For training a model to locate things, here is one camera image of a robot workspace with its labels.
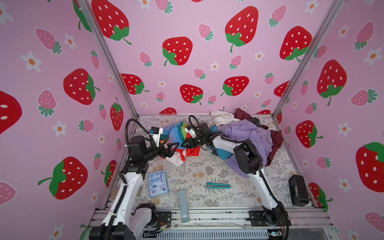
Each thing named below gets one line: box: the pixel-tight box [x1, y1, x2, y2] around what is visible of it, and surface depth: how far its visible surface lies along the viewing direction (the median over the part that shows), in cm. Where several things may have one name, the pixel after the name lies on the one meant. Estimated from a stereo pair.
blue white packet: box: [148, 169, 169, 198], surface depth 82 cm
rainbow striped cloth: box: [159, 121, 189, 149], surface depth 97 cm
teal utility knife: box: [206, 182, 231, 189], surface depth 86 cm
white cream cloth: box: [210, 109, 241, 127], surface depth 113 cm
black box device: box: [288, 174, 309, 207], surface depth 78 cm
